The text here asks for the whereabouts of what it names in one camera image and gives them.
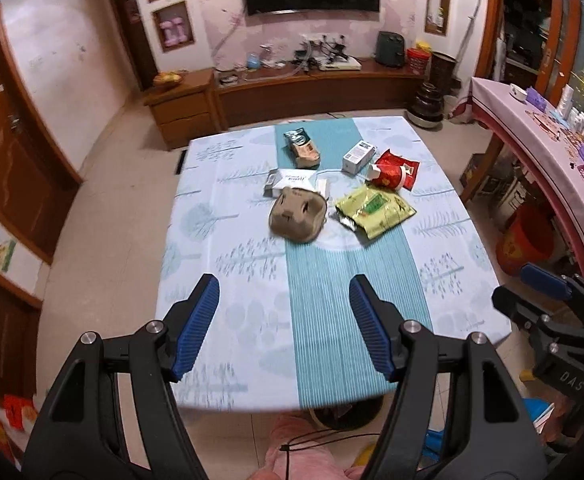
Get glass display cabinet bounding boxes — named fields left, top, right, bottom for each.
left=502, top=0, right=584, bottom=126

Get wooden side table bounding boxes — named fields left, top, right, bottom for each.
left=459, top=115, right=584, bottom=291

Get dark brown wicker bin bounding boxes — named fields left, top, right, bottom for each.
left=431, top=52, right=457, bottom=96

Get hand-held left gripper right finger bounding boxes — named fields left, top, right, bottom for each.
left=348, top=274, right=547, bottom=480

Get black stacked cooking pot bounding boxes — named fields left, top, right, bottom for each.
left=406, top=82, right=445, bottom=128

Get orange plastic bucket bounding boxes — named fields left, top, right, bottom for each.
left=496, top=205, right=555, bottom=276

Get table with blue tablecloth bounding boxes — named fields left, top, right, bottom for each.
left=154, top=116, right=512, bottom=411

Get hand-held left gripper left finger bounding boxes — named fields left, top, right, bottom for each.
left=22, top=273, right=221, bottom=480

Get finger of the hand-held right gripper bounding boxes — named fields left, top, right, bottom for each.
left=519, top=262, right=584, bottom=317
left=492, top=285, right=584, bottom=342

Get blue plastic stool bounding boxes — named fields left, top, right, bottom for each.
left=422, top=397, right=555, bottom=461

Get cardboard boxes under table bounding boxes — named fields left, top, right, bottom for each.
left=459, top=152, right=522, bottom=216

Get brown paper bag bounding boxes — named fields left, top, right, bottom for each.
left=268, top=185, right=329, bottom=244

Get wooden television cabinet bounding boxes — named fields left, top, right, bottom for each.
left=212, top=57, right=425, bottom=131

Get brown coffee packet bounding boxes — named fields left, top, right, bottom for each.
left=283, top=130, right=321, bottom=169

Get dark brown door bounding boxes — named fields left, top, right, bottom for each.
left=104, top=0, right=160, bottom=91

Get white set-top box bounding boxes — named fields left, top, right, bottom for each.
left=319, top=57, right=363, bottom=72

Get red snack packet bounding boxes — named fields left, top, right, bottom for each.
left=374, top=148, right=420, bottom=191

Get wooden drawer cabinet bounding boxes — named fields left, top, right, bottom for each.
left=144, top=70, right=215, bottom=151

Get dark green air fryer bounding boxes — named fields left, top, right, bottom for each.
left=376, top=31, right=405, bottom=67

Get small white blue box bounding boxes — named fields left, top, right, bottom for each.
left=342, top=140, right=377, bottom=175

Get white tissue packet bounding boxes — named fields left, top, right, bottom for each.
left=264, top=168, right=319, bottom=198

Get grey long stick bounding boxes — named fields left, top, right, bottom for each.
left=454, top=0, right=482, bottom=78

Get black round trash can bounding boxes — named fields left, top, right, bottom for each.
left=308, top=396, right=389, bottom=432

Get red paper cup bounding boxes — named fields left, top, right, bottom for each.
left=369, top=162, right=407, bottom=193

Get pale green snack bag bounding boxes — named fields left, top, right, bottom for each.
left=357, top=195, right=417, bottom=242

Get red paper decoration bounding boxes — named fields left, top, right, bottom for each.
left=2, top=394, right=38, bottom=431

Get red plastic basket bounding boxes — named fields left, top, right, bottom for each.
left=406, top=48, right=431, bottom=75

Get pink printed tablecloth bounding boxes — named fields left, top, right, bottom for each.
left=454, top=77, right=584, bottom=291

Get yellow green snack bag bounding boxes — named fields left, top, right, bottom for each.
left=334, top=185, right=397, bottom=231

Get group of white bottles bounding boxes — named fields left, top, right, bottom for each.
left=559, top=85, right=584, bottom=136

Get black cord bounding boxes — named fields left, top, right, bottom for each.
left=281, top=432, right=380, bottom=480

